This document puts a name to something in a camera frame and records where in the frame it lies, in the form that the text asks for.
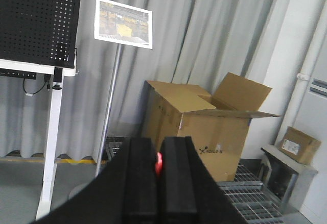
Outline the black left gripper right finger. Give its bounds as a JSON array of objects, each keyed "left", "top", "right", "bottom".
[{"left": 159, "top": 137, "right": 246, "bottom": 223}]

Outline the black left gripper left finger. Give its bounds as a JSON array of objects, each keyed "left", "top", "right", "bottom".
[{"left": 37, "top": 138, "right": 157, "bottom": 223}]

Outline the red plastic spoon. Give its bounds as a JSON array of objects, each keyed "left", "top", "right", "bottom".
[{"left": 155, "top": 152, "right": 163, "bottom": 177}]

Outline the metal grating stack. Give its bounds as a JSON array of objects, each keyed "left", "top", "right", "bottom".
[{"left": 116, "top": 142, "right": 282, "bottom": 223}]

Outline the large open cardboard box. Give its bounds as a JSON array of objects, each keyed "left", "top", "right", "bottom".
[{"left": 142, "top": 73, "right": 271, "bottom": 182}]

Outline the white standing desk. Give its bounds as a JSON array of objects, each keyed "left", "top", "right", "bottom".
[{"left": 1, "top": 59, "right": 62, "bottom": 220}]

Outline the grey metal box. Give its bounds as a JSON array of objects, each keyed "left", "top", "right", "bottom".
[{"left": 258, "top": 145, "right": 318, "bottom": 213}]

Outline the small cardboard box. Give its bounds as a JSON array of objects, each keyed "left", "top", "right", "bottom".
[{"left": 277, "top": 127, "right": 321, "bottom": 165}]

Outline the grey curtain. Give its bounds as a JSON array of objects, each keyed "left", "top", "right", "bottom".
[{"left": 0, "top": 0, "right": 297, "bottom": 158}]

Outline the sign on metal stand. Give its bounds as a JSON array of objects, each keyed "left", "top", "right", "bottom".
[{"left": 94, "top": 0, "right": 153, "bottom": 176}]

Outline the black pegboard panel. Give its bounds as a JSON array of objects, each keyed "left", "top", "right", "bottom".
[{"left": 1, "top": 0, "right": 80, "bottom": 68}]

